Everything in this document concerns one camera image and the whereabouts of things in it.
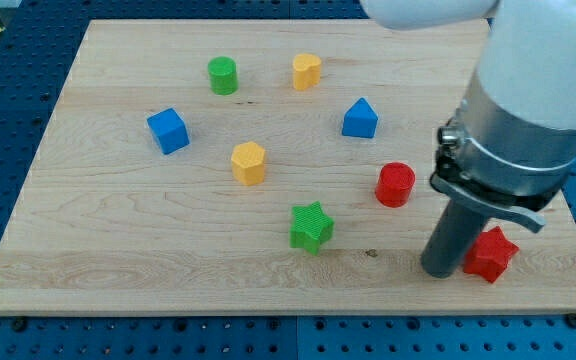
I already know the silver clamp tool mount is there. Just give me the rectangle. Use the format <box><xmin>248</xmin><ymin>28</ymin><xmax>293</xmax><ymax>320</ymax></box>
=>
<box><xmin>431</xmin><ymin>74</ymin><xmax>576</xmax><ymax>234</ymax></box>

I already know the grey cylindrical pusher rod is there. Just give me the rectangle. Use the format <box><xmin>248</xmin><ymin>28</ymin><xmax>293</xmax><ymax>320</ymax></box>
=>
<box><xmin>420</xmin><ymin>200</ymin><xmax>489</xmax><ymax>278</ymax></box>

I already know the green star block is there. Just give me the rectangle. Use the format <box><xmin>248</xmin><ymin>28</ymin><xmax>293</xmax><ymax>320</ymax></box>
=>
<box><xmin>289</xmin><ymin>201</ymin><xmax>335</xmax><ymax>256</ymax></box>

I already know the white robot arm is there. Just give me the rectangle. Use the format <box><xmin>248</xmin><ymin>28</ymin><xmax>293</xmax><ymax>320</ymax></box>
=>
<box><xmin>362</xmin><ymin>0</ymin><xmax>576</xmax><ymax>278</ymax></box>

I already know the red star block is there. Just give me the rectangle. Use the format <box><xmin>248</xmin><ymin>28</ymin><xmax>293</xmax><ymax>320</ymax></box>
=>
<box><xmin>463</xmin><ymin>226</ymin><xmax>519</xmax><ymax>283</ymax></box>

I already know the red cylinder block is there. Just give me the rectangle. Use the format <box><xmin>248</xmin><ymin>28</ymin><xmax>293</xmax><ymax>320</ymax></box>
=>
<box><xmin>374</xmin><ymin>162</ymin><xmax>416</xmax><ymax>208</ymax></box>

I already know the blue triangle block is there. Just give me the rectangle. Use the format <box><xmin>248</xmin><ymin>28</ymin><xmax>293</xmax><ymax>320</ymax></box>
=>
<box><xmin>341</xmin><ymin>97</ymin><xmax>379</xmax><ymax>139</ymax></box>

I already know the yellow heart block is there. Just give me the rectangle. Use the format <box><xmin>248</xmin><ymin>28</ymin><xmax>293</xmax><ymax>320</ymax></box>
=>
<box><xmin>292</xmin><ymin>53</ymin><xmax>322</xmax><ymax>91</ymax></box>

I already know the yellow hexagon block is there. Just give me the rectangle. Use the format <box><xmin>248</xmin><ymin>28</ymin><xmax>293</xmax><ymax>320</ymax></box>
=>
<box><xmin>231</xmin><ymin>141</ymin><xmax>266</xmax><ymax>186</ymax></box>

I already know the wooden board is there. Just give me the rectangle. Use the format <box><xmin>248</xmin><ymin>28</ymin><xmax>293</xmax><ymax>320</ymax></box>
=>
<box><xmin>0</xmin><ymin>20</ymin><xmax>576</xmax><ymax>317</ymax></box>

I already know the green cylinder block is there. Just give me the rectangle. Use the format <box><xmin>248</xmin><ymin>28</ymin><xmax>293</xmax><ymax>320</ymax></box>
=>
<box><xmin>207</xmin><ymin>56</ymin><xmax>239</xmax><ymax>95</ymax></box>

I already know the blue cube block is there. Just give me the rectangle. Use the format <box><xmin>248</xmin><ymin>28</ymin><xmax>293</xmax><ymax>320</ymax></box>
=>
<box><xmin>147</xmin><ymin>108</ymin><xmax>190</xmax><ymax>155</ymax></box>

